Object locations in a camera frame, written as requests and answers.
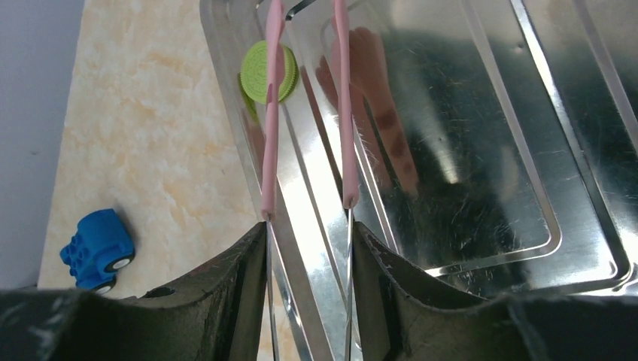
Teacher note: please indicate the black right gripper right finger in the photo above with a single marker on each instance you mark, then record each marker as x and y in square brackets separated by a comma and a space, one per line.
[406, 314]

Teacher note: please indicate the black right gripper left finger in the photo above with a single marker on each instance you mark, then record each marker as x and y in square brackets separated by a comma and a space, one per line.
[213, 312]

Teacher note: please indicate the green macaron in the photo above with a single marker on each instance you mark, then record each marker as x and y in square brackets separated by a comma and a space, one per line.
[253, 73]

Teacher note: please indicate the pink-handled metal tongs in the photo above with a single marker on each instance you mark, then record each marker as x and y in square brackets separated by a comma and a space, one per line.
[275, 73]

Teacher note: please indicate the blue toy car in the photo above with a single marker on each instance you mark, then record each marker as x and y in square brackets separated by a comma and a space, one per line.
[100, 248]

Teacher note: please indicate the silver metal tray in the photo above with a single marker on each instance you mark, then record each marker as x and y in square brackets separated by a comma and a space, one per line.
[520, 169]

